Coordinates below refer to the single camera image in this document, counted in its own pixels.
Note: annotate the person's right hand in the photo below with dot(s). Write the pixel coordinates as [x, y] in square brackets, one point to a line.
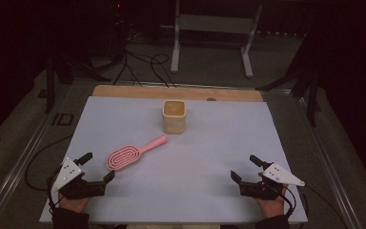
[271, 206]

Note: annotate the wooden table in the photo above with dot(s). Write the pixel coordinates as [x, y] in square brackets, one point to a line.
[178, 93]

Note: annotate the beige square cup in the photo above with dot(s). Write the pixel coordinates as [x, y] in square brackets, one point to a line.
[173, 117]

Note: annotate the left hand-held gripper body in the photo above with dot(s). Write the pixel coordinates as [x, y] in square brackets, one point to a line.
[76, 187]

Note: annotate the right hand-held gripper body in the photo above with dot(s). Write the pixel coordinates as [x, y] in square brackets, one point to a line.
[260, 189]

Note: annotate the person's left hand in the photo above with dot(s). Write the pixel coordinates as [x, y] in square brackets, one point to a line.
[74, 204]

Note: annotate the black tripod stand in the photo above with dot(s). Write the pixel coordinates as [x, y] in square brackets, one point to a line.
[311, 92]
[49, 86]

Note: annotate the white metal stand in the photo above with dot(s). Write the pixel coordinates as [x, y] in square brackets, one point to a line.
[216, 24]

